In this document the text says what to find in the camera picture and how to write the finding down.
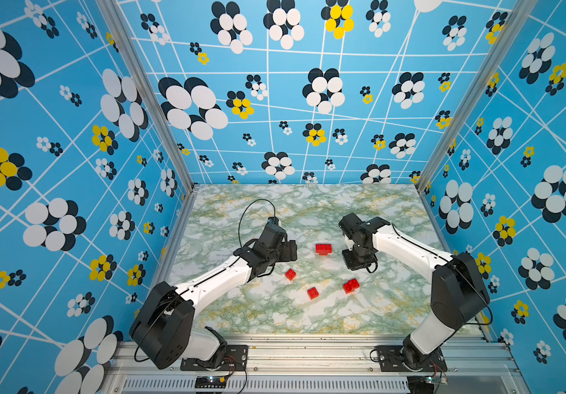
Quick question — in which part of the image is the red square lego brick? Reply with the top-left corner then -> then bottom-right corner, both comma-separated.
343,278 -> 360,294

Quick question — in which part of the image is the long red lego brick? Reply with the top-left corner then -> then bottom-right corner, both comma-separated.
315,243 -> 333,256

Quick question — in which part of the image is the small red lego brick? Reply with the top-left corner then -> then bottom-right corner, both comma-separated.
307,287 -> 320,300

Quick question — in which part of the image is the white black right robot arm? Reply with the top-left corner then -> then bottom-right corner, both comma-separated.
339,213 -> 491,371

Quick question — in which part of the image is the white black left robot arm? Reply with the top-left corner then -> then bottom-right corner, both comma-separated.
130,218 -> 298,369

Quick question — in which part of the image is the left controller board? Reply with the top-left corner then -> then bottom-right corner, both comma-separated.
194,375 -> 229,392

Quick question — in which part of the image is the controller board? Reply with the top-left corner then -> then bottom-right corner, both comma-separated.
194,375 -> 229,392
408,376 -> 443,394

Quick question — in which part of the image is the right controller board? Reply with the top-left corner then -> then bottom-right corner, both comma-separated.
408,376 -> 443,394

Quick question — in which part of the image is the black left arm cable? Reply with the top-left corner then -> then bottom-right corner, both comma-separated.
237,198 -> 278,252

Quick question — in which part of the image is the aluminium left table rail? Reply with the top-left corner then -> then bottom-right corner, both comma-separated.
129,189 -> 199,341

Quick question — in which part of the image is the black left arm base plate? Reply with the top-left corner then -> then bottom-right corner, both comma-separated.
180,345 -> 248,372

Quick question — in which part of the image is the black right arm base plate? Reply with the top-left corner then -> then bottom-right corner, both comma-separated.
369,346 -> 447,374

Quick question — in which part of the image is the aluminium left corner post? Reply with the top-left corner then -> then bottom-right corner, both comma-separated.
97,0 -> 194,195

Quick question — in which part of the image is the aluminium corner post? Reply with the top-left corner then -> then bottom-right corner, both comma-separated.
97,0 -> 194,195
417,0 -> 538,196

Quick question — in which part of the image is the aluminium right corner post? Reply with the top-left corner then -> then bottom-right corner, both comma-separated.
417,0 -> 538,196

